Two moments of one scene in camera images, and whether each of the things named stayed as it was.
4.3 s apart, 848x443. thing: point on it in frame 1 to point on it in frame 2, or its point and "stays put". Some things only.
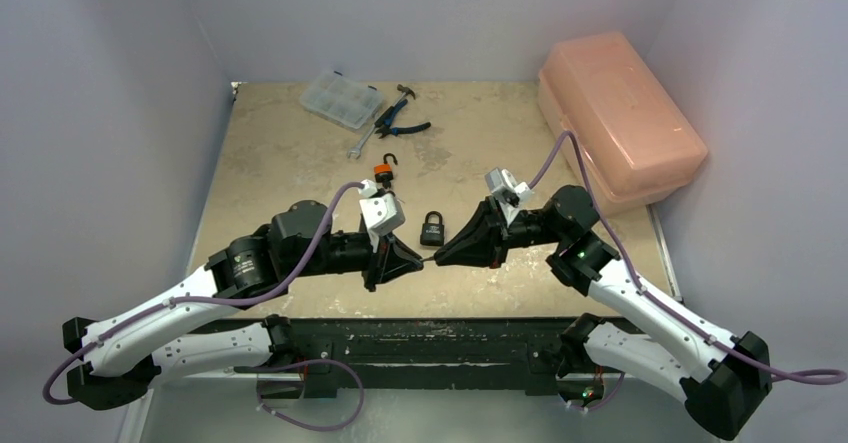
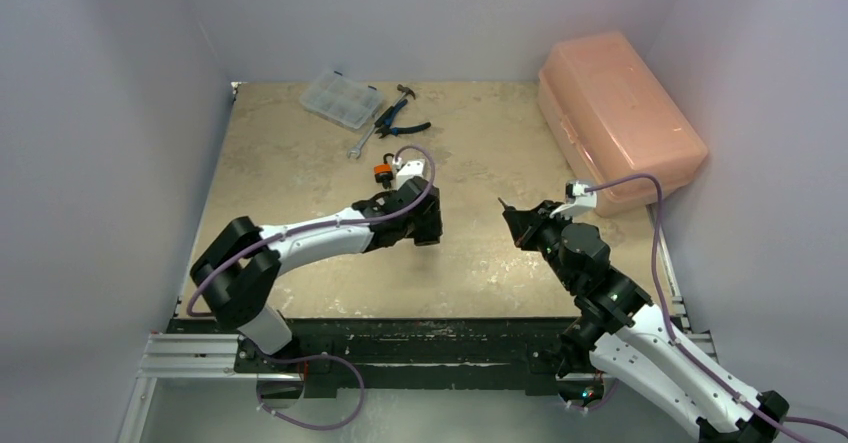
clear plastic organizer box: (343, 99) stays put
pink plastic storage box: (639, 142) stays put
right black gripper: (495, 236) to (526, 226)
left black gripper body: (378, 259) to (428, 224)
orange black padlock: (383, 171) stays put
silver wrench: (364, 139) stays put
